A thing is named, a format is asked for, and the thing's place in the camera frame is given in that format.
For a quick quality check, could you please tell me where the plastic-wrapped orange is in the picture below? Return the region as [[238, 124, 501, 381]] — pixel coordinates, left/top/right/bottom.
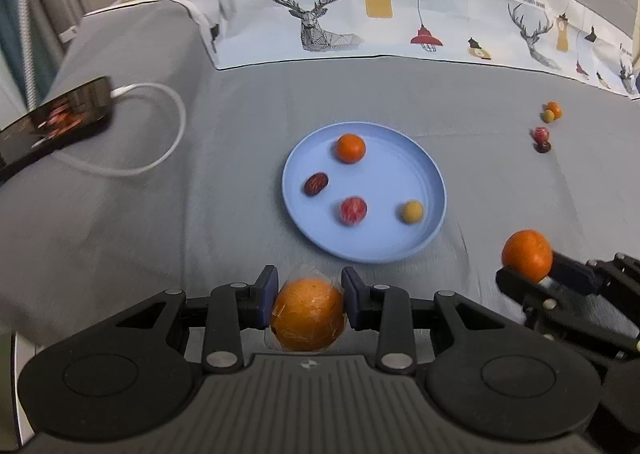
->
[[265, 264, 348, 354]]

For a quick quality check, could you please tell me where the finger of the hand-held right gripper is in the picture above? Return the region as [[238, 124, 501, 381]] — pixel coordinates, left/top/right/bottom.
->
[[547, 251, 602, 295], [496, 268, 557, 315]]

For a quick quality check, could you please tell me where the white striped pole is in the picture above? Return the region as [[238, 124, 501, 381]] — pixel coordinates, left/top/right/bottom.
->
[[14, 0, 40, 107]]

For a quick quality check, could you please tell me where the dark red date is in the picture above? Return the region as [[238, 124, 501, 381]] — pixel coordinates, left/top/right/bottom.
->
[[304, 173, 329, 197]]

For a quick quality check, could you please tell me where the grey bed sheet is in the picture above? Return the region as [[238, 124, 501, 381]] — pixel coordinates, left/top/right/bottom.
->
[[0, 0, 640, 365]]

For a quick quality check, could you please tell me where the white charging cable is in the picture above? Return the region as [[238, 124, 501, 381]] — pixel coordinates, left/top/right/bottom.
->
[[55, 82, 187, 178]]

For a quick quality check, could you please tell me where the blue plastic plate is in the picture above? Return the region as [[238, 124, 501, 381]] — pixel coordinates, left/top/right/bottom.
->
[[281, 122, 447, 263]]

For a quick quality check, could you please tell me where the teal curtain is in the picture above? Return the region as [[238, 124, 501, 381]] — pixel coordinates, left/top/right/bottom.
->
[[0, 0, 26, 89]]

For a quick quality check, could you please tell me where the deer print white blanket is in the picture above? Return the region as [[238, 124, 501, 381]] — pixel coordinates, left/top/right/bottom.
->
[[115, 0, 640, 100]]

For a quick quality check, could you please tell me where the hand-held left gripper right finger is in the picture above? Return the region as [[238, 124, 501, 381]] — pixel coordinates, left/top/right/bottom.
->
[[341, 266, 505, 376]]

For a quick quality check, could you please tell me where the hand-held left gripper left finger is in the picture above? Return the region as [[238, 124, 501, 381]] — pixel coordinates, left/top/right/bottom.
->
[[119, 265, 280, 376]]

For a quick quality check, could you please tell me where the black smartphone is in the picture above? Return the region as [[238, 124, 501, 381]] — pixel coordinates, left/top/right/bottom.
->
[[0, 76, 114, 185]]

